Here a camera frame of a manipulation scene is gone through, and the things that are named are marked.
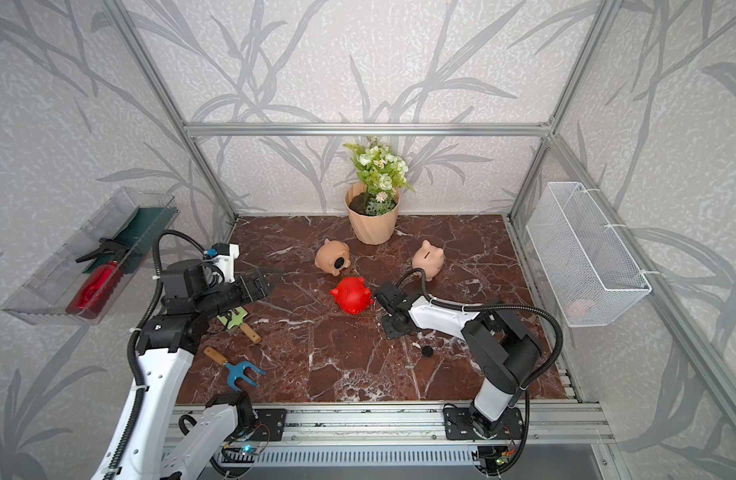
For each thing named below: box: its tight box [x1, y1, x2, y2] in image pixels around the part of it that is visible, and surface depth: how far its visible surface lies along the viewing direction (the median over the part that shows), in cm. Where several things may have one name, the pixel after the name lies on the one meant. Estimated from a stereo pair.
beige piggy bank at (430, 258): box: [412, 240, 445, 282], surface depth 100 cm
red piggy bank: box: [330, 276, 374, 315], surface depth 91 cm
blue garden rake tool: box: [203, 346, 266, 391], surface depth 84 cm
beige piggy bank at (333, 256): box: [315, 238, 351, 277], surface depth 101 cm
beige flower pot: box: [345, 182, 400, 245], surface depth 105 cm
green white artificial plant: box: [343, 136, 416, 216], surface depth 98 cm
